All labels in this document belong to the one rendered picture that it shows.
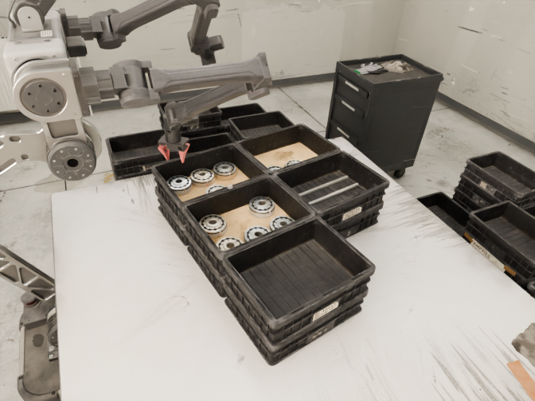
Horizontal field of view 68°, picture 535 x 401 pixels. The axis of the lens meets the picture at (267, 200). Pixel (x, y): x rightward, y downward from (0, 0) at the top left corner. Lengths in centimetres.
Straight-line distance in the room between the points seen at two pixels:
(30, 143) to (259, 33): 345
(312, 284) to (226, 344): 34
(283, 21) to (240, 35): 50
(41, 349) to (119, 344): 72
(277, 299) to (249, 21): 362
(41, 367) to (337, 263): 130
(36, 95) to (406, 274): 135
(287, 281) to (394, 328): 40
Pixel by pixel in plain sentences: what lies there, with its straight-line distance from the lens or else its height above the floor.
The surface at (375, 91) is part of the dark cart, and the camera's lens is 277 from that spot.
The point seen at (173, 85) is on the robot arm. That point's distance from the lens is 109.
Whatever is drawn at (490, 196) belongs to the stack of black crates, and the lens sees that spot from 270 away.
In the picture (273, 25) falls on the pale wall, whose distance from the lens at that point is 466.
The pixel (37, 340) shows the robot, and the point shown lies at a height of 24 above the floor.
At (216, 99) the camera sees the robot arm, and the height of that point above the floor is 131.
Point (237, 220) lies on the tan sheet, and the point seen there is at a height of 83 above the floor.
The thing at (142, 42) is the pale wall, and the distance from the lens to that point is 428.
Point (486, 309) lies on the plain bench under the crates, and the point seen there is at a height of 70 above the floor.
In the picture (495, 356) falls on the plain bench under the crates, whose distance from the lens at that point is 155.
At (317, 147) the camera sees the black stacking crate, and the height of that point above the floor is 87.
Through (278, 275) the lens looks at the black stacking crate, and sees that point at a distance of 135.
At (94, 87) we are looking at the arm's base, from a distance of 104.
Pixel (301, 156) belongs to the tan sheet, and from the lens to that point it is 195.
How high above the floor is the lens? 184
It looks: 38 degrees down
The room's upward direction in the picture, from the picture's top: 4 degrees clockwise
